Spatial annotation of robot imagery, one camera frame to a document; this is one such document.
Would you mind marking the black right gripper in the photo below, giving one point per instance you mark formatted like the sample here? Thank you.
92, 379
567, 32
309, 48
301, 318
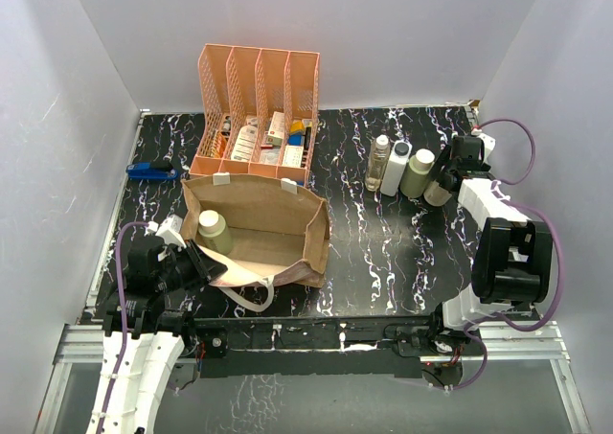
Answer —
437, 173

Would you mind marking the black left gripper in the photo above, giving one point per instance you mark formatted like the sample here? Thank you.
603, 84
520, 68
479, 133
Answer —
205, 267

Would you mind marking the green bottle beige cap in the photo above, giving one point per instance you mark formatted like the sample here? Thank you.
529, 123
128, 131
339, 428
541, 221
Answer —
415, 177
212, 227
435, 195

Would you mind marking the white bottle dark grey cap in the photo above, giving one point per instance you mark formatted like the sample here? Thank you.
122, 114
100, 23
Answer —
397, 162

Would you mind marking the clear bottle amber liquid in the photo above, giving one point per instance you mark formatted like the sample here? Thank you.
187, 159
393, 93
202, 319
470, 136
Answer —
378, 158

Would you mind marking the brown canvas tote bag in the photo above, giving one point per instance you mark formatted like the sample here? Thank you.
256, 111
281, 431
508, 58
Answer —
279, 231

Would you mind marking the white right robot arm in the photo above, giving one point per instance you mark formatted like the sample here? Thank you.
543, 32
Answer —
512, 264

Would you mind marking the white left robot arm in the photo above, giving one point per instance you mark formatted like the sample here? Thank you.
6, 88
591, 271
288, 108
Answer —
143, 339

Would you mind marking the blue stapler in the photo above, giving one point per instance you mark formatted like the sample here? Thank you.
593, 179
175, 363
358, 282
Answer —
156, 171

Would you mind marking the white medicine box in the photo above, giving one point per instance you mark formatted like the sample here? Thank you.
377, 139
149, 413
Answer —
245, 144

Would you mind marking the orange items in organizer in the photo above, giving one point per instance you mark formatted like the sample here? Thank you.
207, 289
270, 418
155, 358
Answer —
219, 137

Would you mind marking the white box with icons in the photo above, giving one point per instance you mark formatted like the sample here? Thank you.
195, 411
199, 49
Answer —
293, 156

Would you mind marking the yellow blue small boxes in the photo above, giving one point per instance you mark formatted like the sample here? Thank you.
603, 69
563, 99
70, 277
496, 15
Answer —
299, 133

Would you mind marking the white red small box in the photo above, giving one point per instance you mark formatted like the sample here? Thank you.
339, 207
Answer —
275, 133

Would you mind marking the pink plastic file organizer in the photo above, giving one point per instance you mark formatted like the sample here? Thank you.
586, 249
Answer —
250, 84

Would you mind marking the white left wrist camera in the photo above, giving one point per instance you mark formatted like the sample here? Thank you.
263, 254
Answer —
168, 230

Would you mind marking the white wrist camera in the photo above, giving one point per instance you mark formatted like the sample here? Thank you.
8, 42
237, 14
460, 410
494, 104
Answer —
168, 230
488, 141

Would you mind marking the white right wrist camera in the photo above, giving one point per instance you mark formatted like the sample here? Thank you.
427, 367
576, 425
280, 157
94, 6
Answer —
488, 141

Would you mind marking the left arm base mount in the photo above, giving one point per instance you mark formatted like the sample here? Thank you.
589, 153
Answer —
201, 343

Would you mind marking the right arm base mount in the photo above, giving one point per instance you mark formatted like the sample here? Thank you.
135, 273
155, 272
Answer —
447, 347

